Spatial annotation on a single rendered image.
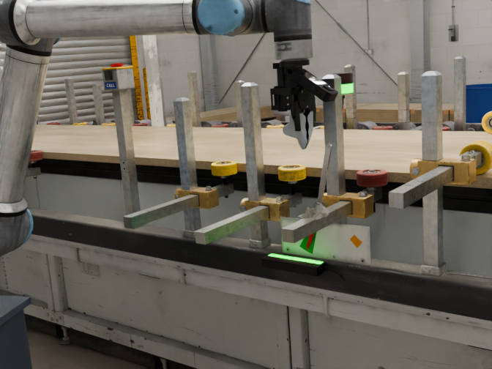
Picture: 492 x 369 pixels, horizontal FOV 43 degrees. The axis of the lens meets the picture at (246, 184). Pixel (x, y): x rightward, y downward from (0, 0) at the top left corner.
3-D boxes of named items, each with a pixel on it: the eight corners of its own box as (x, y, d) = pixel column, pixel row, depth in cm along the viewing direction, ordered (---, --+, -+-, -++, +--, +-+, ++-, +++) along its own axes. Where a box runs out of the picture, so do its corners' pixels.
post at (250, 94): (262, 256, 176) (250, 83, 166) (252, 255, 178) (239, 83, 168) (269, 252, 179) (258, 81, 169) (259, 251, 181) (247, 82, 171)
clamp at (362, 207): (364, 219, 153) (364, 198, 152) (316, 214, 161) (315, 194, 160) (375, 213, 158) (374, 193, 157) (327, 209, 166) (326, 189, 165)
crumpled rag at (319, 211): (320, 220, 139) (320, 210, 139) (294, 217, 143) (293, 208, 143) (340, 211, 146) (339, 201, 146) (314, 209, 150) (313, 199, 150)
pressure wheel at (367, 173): (380, 217, 163) (379, 173, 160) (352, 214, 167) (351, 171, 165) (393, 209, 169) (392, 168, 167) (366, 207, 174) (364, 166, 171)
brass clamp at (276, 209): (279, 222, 168) (277, 204, 167) (239, 217, 176) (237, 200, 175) (291, 217, 173) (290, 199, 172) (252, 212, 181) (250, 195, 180)
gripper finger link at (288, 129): (288, 148, 156) (285, 110, 154) (308, 148, 153) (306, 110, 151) (280, 150, 154) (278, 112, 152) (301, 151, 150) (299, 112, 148)
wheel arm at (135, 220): (132, 231, 165) (131, 216, 164) (124, 230, 167) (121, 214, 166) (234, 195, 198) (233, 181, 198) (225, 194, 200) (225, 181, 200)
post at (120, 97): (134, 229, 205) (118, 89, 196) (124, 227, 208) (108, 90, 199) (144, 225, 209) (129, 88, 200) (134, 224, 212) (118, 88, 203)
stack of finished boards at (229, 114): (274, 115, 1095) (273, 105, 1091) (170, 135, 920) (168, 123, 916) (241, 115, 1145) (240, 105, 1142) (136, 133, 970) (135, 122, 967)
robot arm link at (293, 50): (319, 39, 150) (297, 39, 142) (320, 59, 151) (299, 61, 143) (288, 41, 155) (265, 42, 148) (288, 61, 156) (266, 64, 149)
